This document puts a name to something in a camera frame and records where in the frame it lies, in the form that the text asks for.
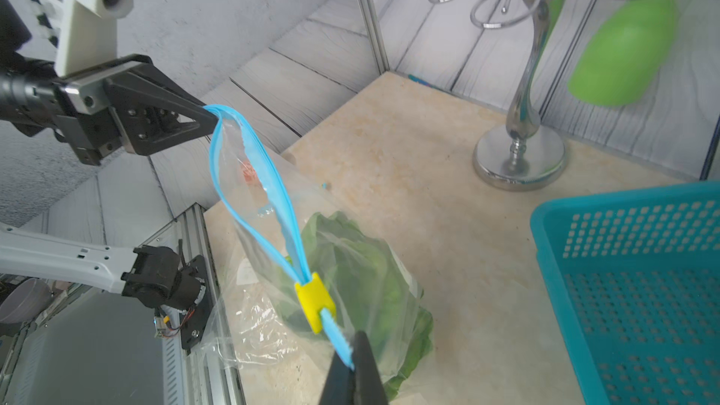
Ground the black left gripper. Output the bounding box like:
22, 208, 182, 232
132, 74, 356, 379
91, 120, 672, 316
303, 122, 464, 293
1, 52, 218, 166

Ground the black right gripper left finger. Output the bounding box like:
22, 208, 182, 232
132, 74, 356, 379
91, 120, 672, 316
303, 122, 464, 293
319, 354, 356, 405

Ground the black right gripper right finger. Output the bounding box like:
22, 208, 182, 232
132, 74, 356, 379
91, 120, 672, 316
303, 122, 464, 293
351, 331, 389, 405

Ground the chinese cabbage dark green leafy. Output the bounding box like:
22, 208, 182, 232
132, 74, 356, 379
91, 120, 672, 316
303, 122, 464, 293
301, 211, 434, 401

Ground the clear zipper bag blue seal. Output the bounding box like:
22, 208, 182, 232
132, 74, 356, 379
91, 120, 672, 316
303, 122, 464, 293
204, 104, 434, 404

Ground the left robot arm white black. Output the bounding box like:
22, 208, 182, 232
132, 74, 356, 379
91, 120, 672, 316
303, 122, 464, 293
1, 54, 218, 309

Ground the silver metal cup stand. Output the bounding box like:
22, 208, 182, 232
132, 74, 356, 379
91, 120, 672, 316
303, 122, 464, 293
426, 0, 688, 192

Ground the teal plastic basket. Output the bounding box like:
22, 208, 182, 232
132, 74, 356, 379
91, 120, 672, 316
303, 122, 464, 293
530, 181, 719, 404

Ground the green plastic cup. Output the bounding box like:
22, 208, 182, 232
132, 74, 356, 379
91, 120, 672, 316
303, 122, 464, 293
567, 0, 680, 108

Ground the aluminium rail frame front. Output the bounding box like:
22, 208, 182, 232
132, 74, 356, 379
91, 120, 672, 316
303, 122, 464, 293
0, 201, 246, 405

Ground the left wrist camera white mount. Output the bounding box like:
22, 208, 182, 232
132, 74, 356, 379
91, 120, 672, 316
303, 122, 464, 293
30, 0, 133, 78

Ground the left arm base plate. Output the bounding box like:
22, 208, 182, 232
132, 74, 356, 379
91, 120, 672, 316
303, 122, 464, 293
154, 255, 214, 354

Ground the left aluminium corner post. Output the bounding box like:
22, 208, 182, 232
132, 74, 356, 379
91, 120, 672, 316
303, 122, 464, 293
357, 0, 390, 74

